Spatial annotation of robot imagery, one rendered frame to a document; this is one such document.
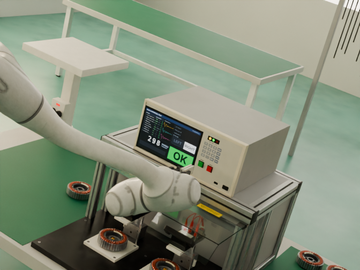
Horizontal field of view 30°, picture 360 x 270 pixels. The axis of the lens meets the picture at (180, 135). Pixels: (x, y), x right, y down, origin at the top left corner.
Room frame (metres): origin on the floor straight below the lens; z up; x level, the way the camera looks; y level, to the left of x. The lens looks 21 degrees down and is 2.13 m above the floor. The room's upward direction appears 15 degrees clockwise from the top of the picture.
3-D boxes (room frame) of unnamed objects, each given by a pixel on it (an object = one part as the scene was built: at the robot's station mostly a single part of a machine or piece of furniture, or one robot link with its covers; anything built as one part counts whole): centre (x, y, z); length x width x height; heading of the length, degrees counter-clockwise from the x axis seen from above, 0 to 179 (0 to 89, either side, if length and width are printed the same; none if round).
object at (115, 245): (2.18, 0.14, 0.80); 0.11 x 0.11 x 0.04
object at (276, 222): (2.33, -0.44, 0.91); 0.28 x 0.03 x 0.32; 153
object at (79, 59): (3.05, 0.57, 0.98); 0.37 x 0.35 x 0.46; 63
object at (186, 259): (2.20, -0.14, 0.80); 0.08 x 0.05 x 0.06; 63
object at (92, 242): (2.18, 0.14, 0.78); 0.15 x 0.15 x 0.01; 63
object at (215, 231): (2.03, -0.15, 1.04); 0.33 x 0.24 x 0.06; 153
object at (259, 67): (5.99, 0.22, 0.37); 2.10 x 0.90 x 0.75; 63
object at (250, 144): (2.40, -0.12, 1.22); 0.44 x 0.39 x 0.20; 63
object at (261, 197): (2.41, -0.11, 1.09); 0.68 x 0.44 x 0.05; 63
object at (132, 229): (2.31, 0.08, 0.80); 0.08 x 0.05 x 0.06; 63
